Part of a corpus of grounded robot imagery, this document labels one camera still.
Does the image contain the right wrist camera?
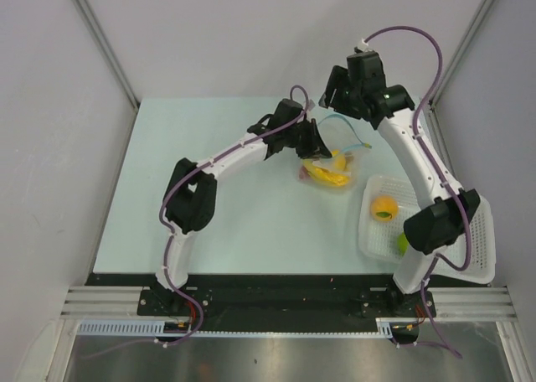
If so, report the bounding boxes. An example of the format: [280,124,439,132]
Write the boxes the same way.
[354,39,372,54]

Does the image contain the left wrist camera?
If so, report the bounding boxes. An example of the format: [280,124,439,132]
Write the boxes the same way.
[304,99,316,116]

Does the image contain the right aluminium corner post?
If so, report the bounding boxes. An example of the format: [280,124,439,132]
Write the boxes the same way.
[429,0,497,107]

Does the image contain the left aluminium corner post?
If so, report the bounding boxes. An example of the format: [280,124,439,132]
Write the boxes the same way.
[71,0,141,112]

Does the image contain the white perforated plastic basket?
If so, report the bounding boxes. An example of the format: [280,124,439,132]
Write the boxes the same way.
[358,174,496,284]

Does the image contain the aluminium frame rail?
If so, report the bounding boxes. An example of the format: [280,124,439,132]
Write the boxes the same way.
[60,286,517,322]

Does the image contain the yellow fake banana bunch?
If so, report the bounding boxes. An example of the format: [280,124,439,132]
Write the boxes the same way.
[301,160,352,188]

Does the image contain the orange fake fruit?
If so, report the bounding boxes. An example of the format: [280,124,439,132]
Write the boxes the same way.
[369,195,399,223]

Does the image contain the green fake apple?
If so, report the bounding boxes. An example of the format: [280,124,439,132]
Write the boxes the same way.
[396,233,410,256]

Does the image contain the red fake grape bunch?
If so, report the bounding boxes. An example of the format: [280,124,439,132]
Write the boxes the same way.
[298,167,308,180]

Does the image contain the aluminium corner post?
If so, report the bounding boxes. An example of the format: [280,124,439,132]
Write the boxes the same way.
[429,0,497,107]
[71,0,141,112]

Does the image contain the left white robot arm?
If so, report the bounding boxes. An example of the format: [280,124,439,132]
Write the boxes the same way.
[155,98,332,315]

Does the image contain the clear zip top bag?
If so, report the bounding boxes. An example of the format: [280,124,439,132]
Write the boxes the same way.
[298,114,372,190]

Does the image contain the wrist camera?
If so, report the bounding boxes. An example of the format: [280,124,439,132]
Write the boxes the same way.
[354,39,372,54]
[304,99,316,116]

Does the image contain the white cable duct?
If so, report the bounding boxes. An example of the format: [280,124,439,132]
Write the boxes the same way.
[77,317,397,339]

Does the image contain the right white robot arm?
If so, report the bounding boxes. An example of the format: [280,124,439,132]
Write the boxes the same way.
[319,49,481,316]

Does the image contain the yellow fake pear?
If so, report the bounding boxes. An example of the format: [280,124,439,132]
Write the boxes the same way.
[328,150,347,173]

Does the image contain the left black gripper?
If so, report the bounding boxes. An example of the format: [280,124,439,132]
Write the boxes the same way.
[283,119,332,160]

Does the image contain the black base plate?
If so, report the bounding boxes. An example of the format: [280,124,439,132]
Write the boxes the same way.
[85,273,436,317]

